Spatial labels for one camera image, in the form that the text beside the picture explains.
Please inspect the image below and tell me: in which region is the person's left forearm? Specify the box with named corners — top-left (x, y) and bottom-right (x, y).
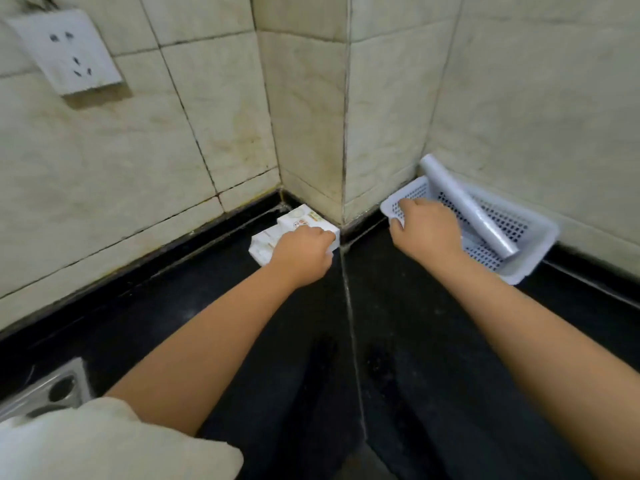
top-left (104, 255), bottom-right (334, 438)

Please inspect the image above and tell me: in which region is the white plastic wrap roll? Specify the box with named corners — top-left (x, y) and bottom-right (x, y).
top-left (418, 154), bottom-right (521, 260)

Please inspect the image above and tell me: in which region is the white wall socket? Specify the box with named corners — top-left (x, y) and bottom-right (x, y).
top-left (6, 9), bottom-right (124, 97)

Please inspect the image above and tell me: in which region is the person's right forearm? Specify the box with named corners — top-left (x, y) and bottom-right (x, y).
top-left (440, 245), bottom-right (640, 480)

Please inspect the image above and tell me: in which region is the white tissue packet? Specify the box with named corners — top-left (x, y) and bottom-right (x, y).
top-left (248, 204), bottom-right (341, 268)

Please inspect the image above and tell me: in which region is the person's right hand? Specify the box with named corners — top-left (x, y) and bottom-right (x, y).
top-left (389, 198), bottom-right (468, 268)

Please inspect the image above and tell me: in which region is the person's white sleeve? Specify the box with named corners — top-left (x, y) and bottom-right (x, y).
top-left (0, 397), bottom-right (245, 480)

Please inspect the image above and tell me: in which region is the white perforated plastic basket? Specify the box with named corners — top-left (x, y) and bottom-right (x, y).
top-left (380, 175), bottom-right (560, 286)

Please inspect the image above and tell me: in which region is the person's left hand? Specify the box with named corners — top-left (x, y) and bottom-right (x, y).
top-left (268, 226), bottom-right (337, 289)

